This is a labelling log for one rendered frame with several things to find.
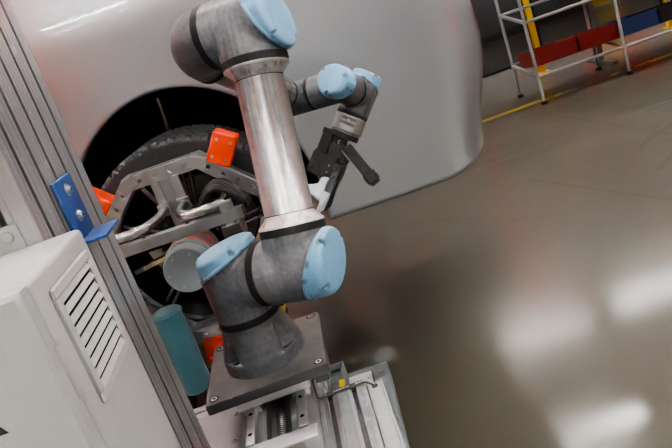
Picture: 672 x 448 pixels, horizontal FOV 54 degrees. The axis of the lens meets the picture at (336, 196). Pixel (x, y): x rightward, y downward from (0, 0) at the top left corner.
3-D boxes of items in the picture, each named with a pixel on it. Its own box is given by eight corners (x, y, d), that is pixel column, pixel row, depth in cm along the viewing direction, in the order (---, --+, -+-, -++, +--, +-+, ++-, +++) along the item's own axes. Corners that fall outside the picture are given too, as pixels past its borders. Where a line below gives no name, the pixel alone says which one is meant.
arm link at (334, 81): (303, 104, 147) (326, 114, 157) (349, 91, 142) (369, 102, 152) (299, 70, 148) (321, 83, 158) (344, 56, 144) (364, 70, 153)
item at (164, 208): (174, 213, 191) (160, 179, 188) (161, 234, 172) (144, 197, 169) (117, 233, 191) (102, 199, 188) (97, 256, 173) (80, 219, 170)
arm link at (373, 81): (346, 62, 156) (361, 72, 163) (329, 107, 156) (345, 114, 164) (375, 72, 152) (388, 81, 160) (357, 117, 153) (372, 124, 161)
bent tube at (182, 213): (240, 191, 190) (226, 156, 187) (233, 209, 171) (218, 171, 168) (182, 211, 190) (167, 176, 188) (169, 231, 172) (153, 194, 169)
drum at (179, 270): (228, 258, 201) (211, 216, 198) (220, 285, 181) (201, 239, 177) (185, 273, 202) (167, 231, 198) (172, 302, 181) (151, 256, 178)
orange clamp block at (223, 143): (232, 162, 195) (239, 133, 193) (229, 168, 187) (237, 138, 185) (208, 156, 194) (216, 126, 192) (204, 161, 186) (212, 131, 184)
